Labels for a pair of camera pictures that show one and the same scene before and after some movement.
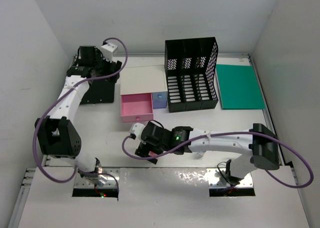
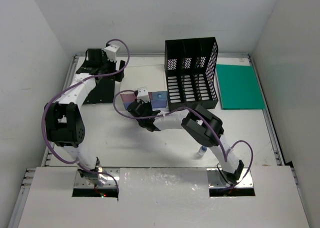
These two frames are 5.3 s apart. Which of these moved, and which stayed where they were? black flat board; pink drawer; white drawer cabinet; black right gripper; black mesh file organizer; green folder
Moved: black right gripper; pink drawer
Stayed: black mesh file organizer; green folder; white drawer cabinet; black flat board
